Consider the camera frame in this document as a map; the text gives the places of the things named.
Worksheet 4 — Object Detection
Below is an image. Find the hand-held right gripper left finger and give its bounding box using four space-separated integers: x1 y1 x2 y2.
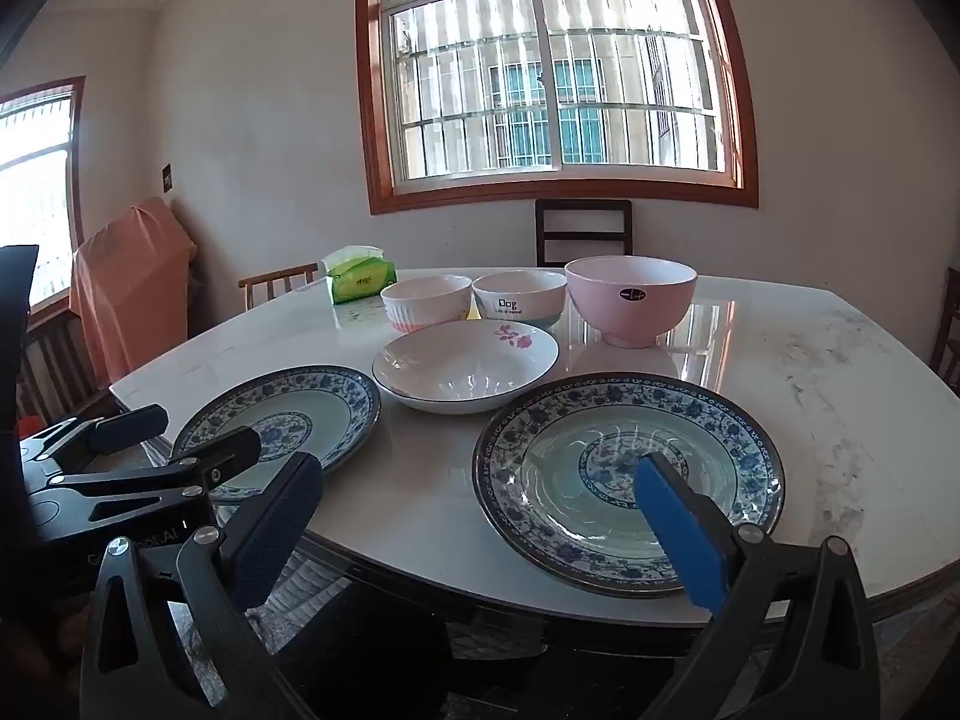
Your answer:
79 452 325 720

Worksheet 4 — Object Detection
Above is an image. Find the white floral deep plate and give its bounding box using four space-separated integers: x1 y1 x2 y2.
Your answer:
372 321 562 415

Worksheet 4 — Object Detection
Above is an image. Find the light wooden chair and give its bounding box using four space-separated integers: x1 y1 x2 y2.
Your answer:
238 262 320 312

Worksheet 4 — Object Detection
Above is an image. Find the orange cloth cover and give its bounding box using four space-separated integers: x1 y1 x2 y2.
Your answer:
70 196 197 391

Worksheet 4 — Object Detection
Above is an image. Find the dark wooden bench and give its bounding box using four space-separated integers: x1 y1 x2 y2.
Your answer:
15 311 121 436

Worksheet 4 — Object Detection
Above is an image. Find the small wooden framed window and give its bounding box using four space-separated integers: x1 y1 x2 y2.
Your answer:
0 76 87 316

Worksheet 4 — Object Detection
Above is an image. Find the white ribbed bowl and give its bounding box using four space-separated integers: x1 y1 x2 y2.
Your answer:
380 274 473 335

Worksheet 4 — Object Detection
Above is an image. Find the green tissue pack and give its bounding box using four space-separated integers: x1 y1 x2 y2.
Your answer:
321 245 397 306

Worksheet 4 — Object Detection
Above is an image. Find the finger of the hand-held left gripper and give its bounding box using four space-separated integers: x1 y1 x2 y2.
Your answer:
30 426 263 526
21 403 170 475

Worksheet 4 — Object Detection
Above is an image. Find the small blue patterned plate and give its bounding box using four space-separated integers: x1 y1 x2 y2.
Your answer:
171 364 382 502

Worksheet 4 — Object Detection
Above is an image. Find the pink bowl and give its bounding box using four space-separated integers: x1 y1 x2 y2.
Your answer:
564 256 698 350

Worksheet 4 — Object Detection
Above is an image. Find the dark wooden chair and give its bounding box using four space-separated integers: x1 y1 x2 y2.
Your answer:
535 199 633 269
930 267 960 395

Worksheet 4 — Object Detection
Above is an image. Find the large wooden framed window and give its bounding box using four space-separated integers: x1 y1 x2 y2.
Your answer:
355 0 760 216

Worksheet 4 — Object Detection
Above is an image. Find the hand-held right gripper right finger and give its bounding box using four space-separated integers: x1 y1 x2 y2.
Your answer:
634 452 882 720

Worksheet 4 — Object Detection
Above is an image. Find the large blue patterned plate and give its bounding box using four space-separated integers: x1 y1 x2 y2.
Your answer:
472 373 786 599

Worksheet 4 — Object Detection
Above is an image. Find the white bowl with blue band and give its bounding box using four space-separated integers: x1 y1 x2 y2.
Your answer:
472 270 568 331

